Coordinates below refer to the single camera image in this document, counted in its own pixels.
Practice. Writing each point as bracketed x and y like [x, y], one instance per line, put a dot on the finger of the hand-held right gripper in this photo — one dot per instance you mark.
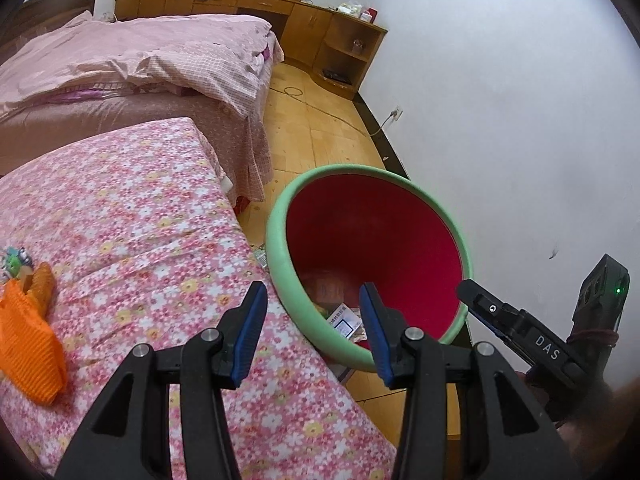
[487, 305]

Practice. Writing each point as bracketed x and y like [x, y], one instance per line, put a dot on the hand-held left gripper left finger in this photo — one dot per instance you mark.
[247, 335]

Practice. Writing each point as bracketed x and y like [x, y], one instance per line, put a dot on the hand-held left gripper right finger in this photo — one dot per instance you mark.
[375, 335]

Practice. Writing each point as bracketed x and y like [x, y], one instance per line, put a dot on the brown cardboard box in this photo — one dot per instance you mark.
[325, 290]

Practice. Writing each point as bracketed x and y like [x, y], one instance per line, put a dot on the red bucket with green rim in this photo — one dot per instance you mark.
[375, 230]

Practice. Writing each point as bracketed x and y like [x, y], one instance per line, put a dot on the orange foam net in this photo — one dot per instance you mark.
[30, 345]

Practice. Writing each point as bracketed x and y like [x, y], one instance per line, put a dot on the green snack packet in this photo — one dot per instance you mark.
[15, 262]

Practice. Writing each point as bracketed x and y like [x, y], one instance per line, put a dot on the person's right hand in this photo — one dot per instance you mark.
[590, 430]

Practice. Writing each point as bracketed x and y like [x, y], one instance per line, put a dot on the pink checked duvet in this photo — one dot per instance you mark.
[125, 50]

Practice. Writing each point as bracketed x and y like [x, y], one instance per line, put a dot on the small red container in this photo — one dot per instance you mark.
[369, 15]

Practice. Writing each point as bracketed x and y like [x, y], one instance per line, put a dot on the long wooden cabinet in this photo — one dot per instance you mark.
[310, 20]

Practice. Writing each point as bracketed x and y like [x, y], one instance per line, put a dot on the white packets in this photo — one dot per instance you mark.
[350, 9]

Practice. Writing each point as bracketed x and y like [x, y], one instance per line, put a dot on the dark wooden bed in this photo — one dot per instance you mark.
[55, 10]

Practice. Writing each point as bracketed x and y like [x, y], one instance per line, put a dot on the wall socket with plug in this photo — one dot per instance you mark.
[397, 113]

